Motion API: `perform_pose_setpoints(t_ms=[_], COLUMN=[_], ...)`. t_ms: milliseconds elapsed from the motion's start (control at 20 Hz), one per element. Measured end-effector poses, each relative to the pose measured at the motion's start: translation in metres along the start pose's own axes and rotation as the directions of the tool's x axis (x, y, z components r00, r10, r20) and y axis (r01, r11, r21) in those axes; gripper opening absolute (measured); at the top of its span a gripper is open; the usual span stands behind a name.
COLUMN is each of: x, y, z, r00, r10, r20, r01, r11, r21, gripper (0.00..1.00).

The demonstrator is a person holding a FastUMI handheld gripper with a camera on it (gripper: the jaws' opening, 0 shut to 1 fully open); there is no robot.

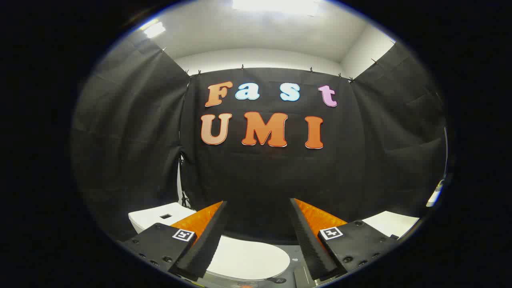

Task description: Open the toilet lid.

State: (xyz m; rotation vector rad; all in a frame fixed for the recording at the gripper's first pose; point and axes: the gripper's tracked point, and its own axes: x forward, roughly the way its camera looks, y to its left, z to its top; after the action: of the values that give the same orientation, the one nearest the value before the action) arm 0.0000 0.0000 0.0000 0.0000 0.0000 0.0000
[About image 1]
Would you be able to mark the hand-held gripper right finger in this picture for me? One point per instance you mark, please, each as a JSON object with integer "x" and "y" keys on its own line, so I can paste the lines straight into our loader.
{"x": 310, "y": 244}

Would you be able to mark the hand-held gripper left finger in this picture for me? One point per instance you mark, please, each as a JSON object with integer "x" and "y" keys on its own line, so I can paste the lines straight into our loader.
{"x": 202, "y": 244}

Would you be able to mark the backdrop stand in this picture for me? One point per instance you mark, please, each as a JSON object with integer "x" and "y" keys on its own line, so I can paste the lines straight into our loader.
{"x": 183, "y": 188}

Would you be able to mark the white drawer cabinet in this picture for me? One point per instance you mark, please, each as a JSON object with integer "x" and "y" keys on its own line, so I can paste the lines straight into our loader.
{"x": 390, "y": 224}

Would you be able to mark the white power strip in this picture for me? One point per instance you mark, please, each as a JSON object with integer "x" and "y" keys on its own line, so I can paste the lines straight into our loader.
{"x": 435, "y": 195}

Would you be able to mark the ceiling light panel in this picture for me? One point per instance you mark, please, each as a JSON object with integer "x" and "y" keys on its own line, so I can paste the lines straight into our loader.
{"x": 276, "y": 5}
{"x": 154, "y": 29}

